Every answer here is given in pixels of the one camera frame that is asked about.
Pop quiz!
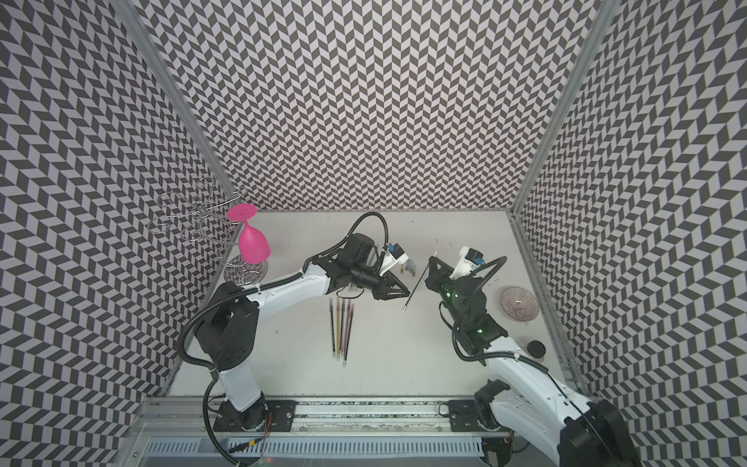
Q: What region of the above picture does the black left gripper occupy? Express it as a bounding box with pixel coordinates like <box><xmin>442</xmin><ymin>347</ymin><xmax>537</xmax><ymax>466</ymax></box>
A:
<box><xmin>351</xmin><ymin>263</ymin><xmax>412</xmax><ymax>301</ymax></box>

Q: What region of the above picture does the dark blue pencil purple cap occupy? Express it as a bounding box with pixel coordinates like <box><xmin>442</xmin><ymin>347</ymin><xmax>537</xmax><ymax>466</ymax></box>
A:
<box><xmin>344</xmin><ymin>301</ymin><xmax>354</xmax><ymax>356</ymax></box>

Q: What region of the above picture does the black pencil purple cap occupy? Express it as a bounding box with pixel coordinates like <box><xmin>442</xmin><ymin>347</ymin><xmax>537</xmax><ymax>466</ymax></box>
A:
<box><xmin>338</xmin><ymin>299</ymin><xmax>347</xmax><ymax>360</ymax></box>

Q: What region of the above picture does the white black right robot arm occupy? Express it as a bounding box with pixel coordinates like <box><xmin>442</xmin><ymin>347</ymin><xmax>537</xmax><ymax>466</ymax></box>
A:
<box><xmin>425</xmin><ymin>256</ymin><xmax>641</xmax><ymax>466</ymax></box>

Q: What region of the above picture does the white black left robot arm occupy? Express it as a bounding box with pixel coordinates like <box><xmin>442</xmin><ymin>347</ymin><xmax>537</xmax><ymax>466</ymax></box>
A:
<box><xmin>175</xmin><ymin>212</ymin><xmax>410</xmax><ymax>431</ymax></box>

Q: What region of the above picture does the clear pink glass dish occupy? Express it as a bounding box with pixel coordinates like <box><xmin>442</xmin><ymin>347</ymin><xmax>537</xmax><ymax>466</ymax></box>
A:
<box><xmin>500</xmin><ymin>287</ymin><xmax>540</xmax><ymax>322</ymax></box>

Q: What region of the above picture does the small jar black lid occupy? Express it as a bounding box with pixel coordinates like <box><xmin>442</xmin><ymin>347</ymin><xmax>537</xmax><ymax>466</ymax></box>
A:
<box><xmin>526</xmin><ymin>340</ymin><xmax>547</xmax><ymax>360</ymax></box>

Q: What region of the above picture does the pink plastic wine glass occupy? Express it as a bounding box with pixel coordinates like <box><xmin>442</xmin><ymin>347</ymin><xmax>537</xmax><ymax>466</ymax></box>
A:
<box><xmin>227</xmin><ymin>204</ymin><xmax>272</xmax><ymax>264</ymax></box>

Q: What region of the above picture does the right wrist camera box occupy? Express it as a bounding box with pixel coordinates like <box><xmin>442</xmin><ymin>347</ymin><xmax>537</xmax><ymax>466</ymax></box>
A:
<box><xmin>449</xmin><ymin>246</ymin><xmax>484</xmax><ymax>280</ymax></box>

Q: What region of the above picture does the aluminium corner post left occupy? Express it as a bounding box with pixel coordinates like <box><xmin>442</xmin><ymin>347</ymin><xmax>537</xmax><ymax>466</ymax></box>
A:
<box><xmin>109</xmin><ymin>0</ymin><xmax>237</xmax><ymax>195</ymax></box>

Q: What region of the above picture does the aluminium corner post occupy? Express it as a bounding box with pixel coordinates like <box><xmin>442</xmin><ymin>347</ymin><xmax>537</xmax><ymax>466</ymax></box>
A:
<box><xmin>109</xmin><ymin>0</ymin><xmax>237</xmax><ymax>195</ymax></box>
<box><xmin>510</xmin><ymin>0</ymin><xmax>622</xmax><ymax>218</ymax></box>

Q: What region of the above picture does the wire glass rack stand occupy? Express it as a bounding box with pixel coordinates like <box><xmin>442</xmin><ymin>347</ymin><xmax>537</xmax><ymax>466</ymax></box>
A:
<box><xmin>148</xmin><ymin>178</ymin><xmax>268</xmax><ymax>286</ymax></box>

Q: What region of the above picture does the aluminium corner post right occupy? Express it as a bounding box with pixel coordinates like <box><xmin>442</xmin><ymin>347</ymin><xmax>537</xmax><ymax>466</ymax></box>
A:
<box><xmin>510</xmin><ymin>0</ymin><xmax>622</xmax><ymax>218</ymax></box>

